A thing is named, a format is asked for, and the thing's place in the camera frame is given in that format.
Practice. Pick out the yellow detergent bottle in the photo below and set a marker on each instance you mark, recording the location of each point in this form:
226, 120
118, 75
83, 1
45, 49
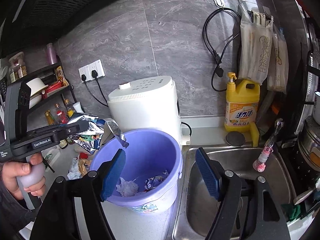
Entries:
241, 105

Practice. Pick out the yellow sponge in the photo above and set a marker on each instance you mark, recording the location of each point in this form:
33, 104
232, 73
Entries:
255, 136

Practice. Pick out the faucet with pink filter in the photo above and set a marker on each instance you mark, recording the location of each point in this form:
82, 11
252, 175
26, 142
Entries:
266, 152

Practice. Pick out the stainless steel pot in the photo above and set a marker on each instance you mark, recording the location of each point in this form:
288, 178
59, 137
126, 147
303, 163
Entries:
310, 142

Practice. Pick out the white plastic bag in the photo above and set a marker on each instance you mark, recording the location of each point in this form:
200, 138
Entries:
73, 172

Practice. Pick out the white wall socket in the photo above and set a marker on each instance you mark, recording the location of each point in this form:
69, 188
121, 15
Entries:
98, 66

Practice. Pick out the white top oil sprayer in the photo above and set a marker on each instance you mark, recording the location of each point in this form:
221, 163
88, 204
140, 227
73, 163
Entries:
78, 107

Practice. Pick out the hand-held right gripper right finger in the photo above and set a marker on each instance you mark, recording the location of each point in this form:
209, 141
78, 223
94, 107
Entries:
207, 173

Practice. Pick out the crumpled foil packet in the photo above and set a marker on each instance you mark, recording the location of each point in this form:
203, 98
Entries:
155, 181

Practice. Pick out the green label oil bottle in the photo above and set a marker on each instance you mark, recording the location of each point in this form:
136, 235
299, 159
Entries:
70, 108

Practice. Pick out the white enamel mug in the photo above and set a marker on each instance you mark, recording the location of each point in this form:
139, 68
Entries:
317, 107

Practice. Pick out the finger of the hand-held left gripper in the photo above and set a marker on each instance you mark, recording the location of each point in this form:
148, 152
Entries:
75, 130

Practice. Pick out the blue silver snack bag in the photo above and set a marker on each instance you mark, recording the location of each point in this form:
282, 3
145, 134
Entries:
92, 145

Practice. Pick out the small beige chopstick bag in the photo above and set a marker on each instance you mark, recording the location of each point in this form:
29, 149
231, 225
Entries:
278, 62

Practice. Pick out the person's left hand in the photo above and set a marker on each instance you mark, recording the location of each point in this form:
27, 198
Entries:
11, 177

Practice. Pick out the purple plastic bucket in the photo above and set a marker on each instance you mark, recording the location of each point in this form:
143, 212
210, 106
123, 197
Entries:
155, 150

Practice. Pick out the white wall hook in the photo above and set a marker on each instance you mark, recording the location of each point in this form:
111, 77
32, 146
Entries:
218, 2

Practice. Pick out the stainless steel sink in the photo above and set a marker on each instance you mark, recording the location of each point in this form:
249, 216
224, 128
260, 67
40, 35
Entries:
240, 162

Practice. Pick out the jar of dried flowers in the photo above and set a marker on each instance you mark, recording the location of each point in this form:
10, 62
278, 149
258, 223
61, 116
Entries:
17, 67

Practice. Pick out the large beige chopstick bag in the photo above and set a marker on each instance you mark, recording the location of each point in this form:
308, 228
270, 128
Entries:
255, 55

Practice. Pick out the black range hood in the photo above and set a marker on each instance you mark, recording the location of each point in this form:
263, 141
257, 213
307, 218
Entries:
62, 5

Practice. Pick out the white electric cooker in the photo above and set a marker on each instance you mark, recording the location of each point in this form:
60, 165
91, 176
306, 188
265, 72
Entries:
150, 105

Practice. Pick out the red plastic container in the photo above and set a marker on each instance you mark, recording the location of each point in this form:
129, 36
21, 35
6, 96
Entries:
53, 88

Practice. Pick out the small white bowl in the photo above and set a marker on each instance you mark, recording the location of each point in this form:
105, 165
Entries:
35, 101

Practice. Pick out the silver foil wrapper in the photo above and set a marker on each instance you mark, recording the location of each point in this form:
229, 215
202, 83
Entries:
115, 130

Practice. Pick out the yellow snack packet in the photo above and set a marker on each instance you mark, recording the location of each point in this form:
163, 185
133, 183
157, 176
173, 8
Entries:
60, 75

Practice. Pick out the purple bottle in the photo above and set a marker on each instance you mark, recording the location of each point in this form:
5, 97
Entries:
51, 55

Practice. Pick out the crumpled white tissue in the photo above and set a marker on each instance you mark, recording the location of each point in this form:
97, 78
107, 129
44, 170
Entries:
127, 187

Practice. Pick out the round black sink stopper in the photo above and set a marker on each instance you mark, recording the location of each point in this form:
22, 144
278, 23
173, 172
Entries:
235, 138

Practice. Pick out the large white bowl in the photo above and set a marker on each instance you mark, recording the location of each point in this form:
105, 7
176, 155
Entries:
36, 85

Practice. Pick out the yellow brown wrapper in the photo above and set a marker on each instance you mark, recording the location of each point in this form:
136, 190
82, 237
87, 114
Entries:
83, 166

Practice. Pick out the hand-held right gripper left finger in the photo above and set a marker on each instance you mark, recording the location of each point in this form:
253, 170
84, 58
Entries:
113, 177

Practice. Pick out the person's left forearm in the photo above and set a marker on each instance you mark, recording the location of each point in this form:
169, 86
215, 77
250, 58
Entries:
10, 210

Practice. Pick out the black kitchen rack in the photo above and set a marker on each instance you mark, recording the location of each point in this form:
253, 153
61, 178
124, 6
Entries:
40, 71

